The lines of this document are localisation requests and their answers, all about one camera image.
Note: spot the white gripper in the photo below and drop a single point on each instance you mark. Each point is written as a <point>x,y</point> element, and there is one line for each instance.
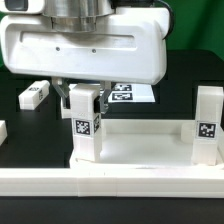
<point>127,46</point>

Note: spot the white desk tabletop tray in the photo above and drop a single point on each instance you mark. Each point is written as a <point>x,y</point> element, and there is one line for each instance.
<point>143,143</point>

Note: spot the white marker base plate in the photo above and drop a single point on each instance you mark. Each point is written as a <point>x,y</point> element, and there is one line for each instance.
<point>125,92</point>

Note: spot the white block at left edge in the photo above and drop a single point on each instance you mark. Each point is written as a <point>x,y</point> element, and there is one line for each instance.
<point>3,131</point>

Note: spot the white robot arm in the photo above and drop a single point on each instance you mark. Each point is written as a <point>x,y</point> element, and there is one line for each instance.
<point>69,16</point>

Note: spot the white L-shaped fence wall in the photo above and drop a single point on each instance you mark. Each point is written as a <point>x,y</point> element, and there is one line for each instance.
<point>90,180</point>

